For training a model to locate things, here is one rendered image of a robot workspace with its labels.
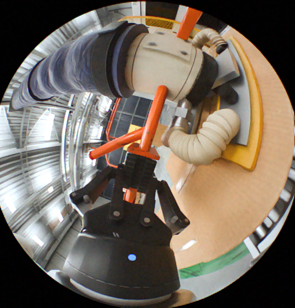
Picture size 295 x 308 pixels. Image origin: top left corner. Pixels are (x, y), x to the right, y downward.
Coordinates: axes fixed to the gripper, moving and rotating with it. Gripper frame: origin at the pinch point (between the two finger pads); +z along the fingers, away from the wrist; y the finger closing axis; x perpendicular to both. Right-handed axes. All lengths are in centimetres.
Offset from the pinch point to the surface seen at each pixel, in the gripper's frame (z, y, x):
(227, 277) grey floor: -63, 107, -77
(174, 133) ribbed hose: -3.2, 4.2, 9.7
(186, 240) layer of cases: 5, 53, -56
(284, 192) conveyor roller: -25, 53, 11
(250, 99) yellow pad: -13.0, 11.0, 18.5
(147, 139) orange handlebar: -3.0, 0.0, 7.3
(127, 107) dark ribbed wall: 1079, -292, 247
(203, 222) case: -11.8, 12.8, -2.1
